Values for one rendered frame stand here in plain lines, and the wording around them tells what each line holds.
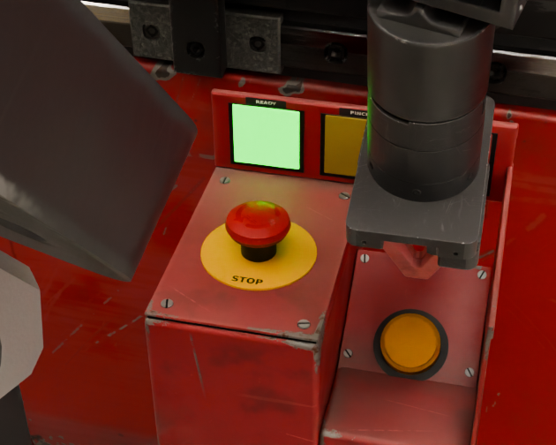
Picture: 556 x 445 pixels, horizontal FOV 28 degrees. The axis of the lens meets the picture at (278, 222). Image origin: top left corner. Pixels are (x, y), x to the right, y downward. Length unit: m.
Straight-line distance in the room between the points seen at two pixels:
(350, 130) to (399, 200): 0.17
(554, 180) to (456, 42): 0.42
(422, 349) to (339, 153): 0.14
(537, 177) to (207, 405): 0.34
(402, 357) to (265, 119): 0.18
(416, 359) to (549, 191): 0.24
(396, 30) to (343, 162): 0.26
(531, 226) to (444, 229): 0.38
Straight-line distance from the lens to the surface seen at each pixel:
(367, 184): 0.56
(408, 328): 0.71
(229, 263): 0.68
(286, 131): 0.73
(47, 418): 1.26
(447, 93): 0.50
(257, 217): 0.67
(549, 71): 0.84
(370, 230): 0.54
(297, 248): 0.69
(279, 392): 0.66
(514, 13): 0.47
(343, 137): 0.72
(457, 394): 0.71
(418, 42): 0.48
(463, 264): 0.56
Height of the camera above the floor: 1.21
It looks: 37 degrees down
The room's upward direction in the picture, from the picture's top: 1 degrees counter-clockwise
